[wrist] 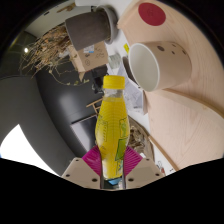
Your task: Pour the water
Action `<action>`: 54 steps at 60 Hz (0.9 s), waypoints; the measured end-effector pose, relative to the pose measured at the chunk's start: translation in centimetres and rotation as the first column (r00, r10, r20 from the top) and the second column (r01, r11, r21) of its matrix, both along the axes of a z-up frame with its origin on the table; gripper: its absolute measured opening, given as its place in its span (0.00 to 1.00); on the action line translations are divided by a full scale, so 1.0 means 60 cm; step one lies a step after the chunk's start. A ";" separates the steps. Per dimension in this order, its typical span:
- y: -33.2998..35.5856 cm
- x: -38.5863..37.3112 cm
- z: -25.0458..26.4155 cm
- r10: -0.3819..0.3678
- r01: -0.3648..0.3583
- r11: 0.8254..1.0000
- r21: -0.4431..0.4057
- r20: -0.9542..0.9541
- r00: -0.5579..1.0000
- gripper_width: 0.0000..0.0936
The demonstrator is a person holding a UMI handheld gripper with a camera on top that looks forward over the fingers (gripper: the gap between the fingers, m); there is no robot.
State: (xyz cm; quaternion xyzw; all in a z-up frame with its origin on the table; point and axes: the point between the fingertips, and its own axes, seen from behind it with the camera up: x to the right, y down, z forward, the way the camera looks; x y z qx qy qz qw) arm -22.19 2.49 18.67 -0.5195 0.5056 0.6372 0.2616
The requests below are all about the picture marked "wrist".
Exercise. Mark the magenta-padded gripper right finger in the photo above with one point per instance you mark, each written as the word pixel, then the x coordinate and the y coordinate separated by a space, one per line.
pixel 146 171

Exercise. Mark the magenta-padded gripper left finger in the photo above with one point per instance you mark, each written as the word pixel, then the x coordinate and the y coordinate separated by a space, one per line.
pixel 78 171

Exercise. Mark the yellow drink bottle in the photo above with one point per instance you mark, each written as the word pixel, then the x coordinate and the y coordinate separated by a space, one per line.
pixel 111 133

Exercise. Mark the wooden easel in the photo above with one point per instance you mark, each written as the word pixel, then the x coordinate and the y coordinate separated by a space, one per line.
pixel 95 106

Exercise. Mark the beige speckled cup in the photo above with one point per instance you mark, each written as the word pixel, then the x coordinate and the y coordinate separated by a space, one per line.
pixel 170 65

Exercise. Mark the brown cardboard box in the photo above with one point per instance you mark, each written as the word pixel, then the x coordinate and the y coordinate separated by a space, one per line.
pixel 90 58

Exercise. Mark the small glass jar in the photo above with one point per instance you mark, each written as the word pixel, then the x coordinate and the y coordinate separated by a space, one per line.
pixel 115 60

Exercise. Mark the round ceiling downlight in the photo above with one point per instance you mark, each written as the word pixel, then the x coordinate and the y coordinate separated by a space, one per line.
pixel 26 50

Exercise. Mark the dried plant in grey pot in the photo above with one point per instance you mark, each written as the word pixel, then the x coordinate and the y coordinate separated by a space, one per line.
pixel 86 30

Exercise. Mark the grey plant saucer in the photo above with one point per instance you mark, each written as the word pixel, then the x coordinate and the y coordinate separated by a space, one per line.
pixel 113 20

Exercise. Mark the flat round red coaster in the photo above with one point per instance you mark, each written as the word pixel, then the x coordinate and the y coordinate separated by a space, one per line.
pixel 151 14

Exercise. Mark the black wall monitor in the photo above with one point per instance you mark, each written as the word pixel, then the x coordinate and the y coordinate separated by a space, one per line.
pixel 83 133

